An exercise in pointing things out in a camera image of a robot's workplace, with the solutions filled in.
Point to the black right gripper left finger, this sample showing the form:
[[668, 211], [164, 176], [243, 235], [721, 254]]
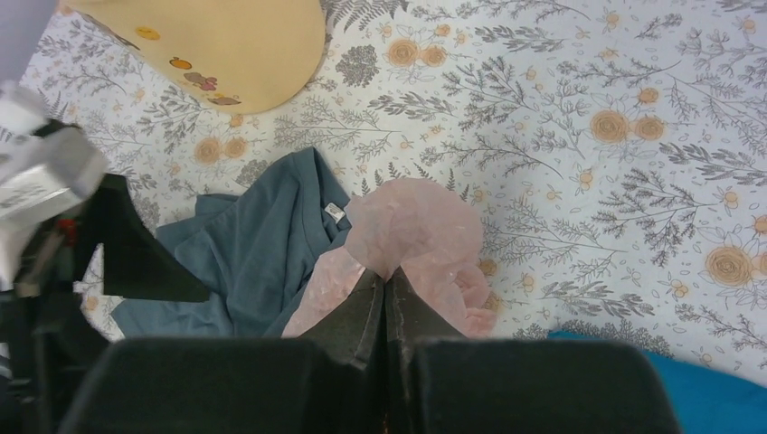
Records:
[[345, 387]]

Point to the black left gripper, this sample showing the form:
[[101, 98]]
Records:
[[135, 264]]

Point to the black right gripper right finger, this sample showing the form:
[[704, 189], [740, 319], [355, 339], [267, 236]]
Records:
[[426, 376]]

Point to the pink plastic trash bag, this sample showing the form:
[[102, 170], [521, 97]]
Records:
[[415, 225]]

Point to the yellow plastic trash bin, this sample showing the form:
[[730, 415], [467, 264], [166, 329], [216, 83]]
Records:
[[241, 57]]

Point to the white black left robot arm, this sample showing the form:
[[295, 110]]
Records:
[[50, 343]]

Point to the grey-blue shirt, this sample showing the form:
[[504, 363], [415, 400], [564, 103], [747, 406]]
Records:
[[254, 252]]

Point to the floral table mat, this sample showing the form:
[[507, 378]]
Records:
[[615, 150]]

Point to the bright blue cloth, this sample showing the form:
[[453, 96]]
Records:
[[708, 401]]

